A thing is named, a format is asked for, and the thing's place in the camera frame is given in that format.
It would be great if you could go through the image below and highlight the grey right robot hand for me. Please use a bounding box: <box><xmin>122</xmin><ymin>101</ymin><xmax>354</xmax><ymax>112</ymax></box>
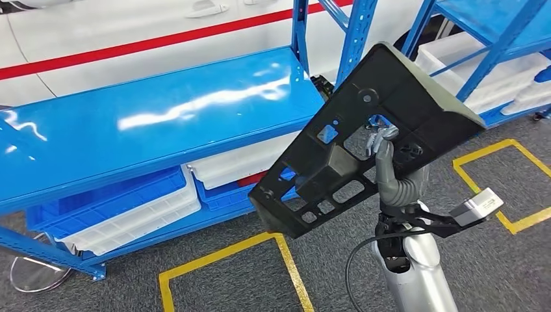
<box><xmin>366</xmin><ymin>125</ymin><xmax>404</xmax><ymax>205</ymax></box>

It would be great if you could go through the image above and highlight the black plastic plate frame part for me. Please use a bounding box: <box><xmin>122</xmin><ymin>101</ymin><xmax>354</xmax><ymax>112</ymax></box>
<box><xmin>248</xmin><ymin>42</ymin><xmax>487</xmax><ymax>240</ymax></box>

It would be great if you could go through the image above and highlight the blue metal shelf rack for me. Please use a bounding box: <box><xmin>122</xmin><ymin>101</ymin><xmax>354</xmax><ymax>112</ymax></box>
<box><xmin>0</xmin><ymin>0</ymin><xmax>379</xmax><ymax>281</ymax></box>
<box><xmin>400</xmin><ymin>0</ymin><xmax>551</xmax><ymax>129</ymax></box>

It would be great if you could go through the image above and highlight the black ribbed object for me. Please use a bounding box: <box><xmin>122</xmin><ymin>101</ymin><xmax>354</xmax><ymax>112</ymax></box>
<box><xmin>309</xmin><ymin>74</ymin><xmax>335</xmax><ymax>101</ymax></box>

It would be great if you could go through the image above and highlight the small red item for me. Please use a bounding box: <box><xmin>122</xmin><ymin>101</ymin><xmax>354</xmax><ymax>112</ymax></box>
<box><xmin>238</xmin><ymin>171</ymin><xmax>268</xmax><ymax>187</ymax></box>

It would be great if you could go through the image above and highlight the white plastic bin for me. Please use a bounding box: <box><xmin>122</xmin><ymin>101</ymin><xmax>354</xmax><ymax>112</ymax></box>
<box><xmin>500</xmin><ymin>79</ymin><xmax>551</xmax><ymax>116</ymax></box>
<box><xmin>415</xmin><ymin>32</ymin><xmax>551</xmax><ymax>115</ymax></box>

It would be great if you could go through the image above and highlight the white plastic tray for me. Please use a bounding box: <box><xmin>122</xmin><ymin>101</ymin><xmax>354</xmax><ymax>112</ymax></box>
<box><xmin>56</xmin><ymin>165</ymin><xmax>202</xmax><ymax>257</ymax></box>
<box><xmin>187</xmin><ymin>131</ymin><xmax>302</xmax><ymax>190</ymax></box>

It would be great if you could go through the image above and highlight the white car with red stripe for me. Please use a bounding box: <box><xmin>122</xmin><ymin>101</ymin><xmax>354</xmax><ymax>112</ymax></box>
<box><xmin>0</xmin><ymin>0</ymin><xmax>431</xmax><ymax>109</ymax></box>

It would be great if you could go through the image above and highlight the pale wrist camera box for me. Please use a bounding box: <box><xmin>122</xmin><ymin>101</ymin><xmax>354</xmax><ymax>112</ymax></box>
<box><xmin>381</xmin><ymin>187</ymin><xmax>504</xmax><ymax>239</ymax></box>

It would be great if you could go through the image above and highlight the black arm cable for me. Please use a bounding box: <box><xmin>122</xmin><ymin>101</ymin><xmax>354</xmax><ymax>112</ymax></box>
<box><xmin>345</xmin><ymin>230</ymin><xmax>414</xmax><ymax>312</ymax></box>

